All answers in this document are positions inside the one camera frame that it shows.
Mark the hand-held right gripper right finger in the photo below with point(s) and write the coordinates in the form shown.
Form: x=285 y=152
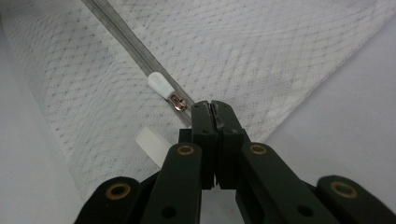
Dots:
x=229 y=149

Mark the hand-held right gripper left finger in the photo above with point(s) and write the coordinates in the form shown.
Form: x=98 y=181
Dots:
x=207 y=146

